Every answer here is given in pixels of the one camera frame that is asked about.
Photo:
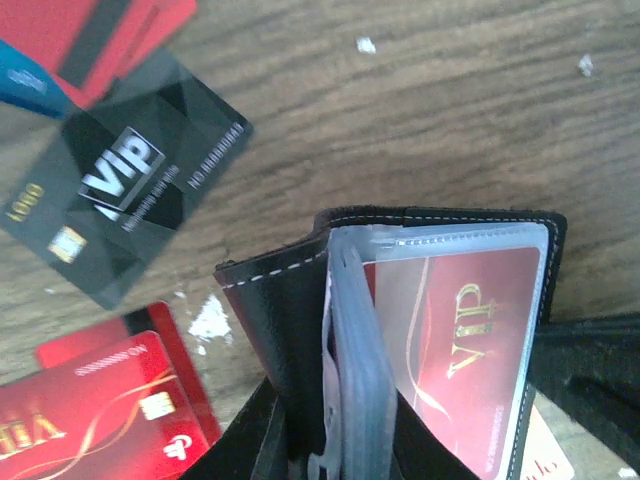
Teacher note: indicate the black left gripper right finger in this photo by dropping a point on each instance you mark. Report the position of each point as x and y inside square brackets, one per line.
[418, 454]

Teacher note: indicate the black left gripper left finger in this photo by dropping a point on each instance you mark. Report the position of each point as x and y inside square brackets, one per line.
[254, 446]

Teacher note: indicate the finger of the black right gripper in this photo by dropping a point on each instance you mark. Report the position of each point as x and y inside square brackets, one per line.
[590, 369]

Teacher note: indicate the black card holder wallet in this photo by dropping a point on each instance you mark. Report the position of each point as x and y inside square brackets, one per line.
[309, 314]

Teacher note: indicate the red VIP card front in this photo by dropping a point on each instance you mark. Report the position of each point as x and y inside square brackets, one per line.
[456, 328]

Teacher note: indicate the red vip card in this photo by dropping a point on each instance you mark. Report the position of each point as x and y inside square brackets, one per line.
[456, 328]
[120, 412]

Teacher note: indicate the white red circle card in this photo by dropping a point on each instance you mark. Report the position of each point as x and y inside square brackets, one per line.
[543, 458]

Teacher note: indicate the red VIP card centre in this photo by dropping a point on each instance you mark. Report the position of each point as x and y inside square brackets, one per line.
[120, 412]

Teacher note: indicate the black VIP card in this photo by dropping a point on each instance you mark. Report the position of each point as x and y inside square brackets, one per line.
[120, 178]

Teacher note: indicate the blue card under red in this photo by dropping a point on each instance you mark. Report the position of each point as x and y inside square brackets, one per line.
[27, 80]

